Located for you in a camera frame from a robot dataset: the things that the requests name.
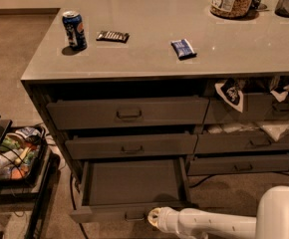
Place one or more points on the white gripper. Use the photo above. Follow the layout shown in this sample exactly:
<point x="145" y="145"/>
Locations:
<point x="168" y="216"/>

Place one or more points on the grey drawer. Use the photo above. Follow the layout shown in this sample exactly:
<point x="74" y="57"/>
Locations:
<point x="239" y="164"/>
<point x="239" y="142"/>
<point x="257" y="107"/>
<point x="129" y="190"/>
<point x="127" y="112"/>
<point x="131" y="145"/>

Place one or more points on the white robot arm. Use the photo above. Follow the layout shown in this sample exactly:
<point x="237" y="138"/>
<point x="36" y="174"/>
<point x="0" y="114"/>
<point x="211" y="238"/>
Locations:
<point x="270" y="222"/>

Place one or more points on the grey drawer cabinet counter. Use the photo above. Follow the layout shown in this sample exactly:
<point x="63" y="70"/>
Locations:
<point x="250" y="51"/>

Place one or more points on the clear plastic bags in drawer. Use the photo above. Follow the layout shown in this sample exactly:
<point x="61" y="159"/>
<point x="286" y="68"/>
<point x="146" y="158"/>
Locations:
<point x="276" y="129"/>

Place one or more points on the black side cart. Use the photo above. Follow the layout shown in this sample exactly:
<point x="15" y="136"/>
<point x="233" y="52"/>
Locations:
<point x="37" y="192"/>

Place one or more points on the black bin of trash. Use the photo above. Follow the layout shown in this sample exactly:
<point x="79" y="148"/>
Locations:
<point x="22" y="151"/>

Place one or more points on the blue snack packet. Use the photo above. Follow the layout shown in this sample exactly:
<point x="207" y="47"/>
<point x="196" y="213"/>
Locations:
<point x="183" y="49"/>

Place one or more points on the dark striped snack bar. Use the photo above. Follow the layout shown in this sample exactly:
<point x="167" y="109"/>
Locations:
<point x="113" y="36"/>

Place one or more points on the blue Pepsi soda can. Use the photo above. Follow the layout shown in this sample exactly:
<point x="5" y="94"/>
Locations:
<point x="73" y="24"/>

